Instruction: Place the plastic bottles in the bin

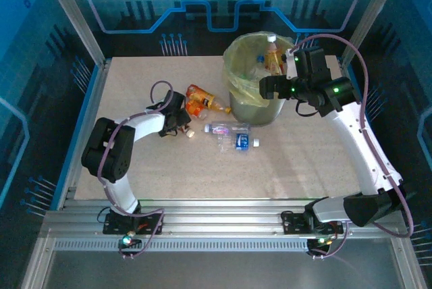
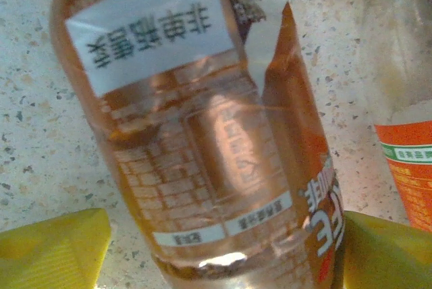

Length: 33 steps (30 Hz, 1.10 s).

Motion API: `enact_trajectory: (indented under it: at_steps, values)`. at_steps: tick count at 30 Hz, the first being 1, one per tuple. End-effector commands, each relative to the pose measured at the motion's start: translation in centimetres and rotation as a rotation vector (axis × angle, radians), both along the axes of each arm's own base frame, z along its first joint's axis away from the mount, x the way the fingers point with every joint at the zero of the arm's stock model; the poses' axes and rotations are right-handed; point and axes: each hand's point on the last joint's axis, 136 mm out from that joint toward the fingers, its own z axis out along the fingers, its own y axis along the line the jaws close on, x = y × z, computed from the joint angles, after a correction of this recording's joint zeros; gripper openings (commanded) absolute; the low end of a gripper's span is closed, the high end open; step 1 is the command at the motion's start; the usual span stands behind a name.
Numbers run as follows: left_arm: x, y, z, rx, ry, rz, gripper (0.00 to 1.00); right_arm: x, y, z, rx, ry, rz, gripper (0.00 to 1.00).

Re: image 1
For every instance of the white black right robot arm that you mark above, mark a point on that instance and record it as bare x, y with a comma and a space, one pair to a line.
364, 147

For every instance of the orange juice bottle fruit print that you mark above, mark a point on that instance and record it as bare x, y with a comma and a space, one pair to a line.
206, 96

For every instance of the blue circuit side panel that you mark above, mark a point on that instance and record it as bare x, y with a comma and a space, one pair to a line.
405, 83
27, 83

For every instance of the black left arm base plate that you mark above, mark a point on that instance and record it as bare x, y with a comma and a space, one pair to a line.
152, 225

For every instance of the clear bottle blue label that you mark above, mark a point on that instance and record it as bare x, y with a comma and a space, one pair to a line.
241, 141

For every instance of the clear bottle pink label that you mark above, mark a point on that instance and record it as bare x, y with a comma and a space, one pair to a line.
224, 129

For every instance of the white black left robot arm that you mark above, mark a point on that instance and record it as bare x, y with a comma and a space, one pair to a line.
145, 127

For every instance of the slotted metal strip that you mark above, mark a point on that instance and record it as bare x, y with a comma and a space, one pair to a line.
219, 245

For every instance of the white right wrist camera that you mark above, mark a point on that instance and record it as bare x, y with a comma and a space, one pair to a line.
290, 66

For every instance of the bin with yellow bag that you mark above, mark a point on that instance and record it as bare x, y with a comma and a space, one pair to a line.
236, 79

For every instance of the aluminium frame post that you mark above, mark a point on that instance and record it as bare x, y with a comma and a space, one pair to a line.
371, 15
75, 15

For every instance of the aluminium mounting rail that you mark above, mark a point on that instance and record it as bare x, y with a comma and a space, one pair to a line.
219, 218

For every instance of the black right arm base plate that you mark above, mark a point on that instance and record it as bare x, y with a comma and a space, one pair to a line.
292, 223

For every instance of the grey round waste bin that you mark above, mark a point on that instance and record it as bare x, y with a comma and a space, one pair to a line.
256, 113

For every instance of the yellow colourful label bottle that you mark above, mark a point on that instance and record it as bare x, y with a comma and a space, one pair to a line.
272, 57

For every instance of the orange label bottle with barcode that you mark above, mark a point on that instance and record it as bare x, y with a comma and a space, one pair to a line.
195, 108

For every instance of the grey metal shelf panel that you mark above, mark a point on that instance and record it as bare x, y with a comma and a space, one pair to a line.
219, 272

